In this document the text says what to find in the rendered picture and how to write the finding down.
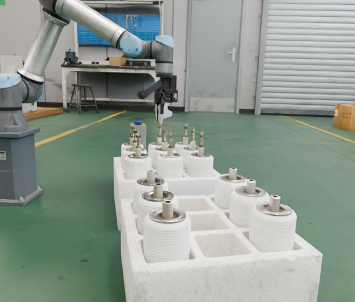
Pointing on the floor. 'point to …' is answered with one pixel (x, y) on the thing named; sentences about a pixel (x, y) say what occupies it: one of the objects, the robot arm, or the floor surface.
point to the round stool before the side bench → (81, 97)
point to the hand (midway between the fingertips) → (158, 121)
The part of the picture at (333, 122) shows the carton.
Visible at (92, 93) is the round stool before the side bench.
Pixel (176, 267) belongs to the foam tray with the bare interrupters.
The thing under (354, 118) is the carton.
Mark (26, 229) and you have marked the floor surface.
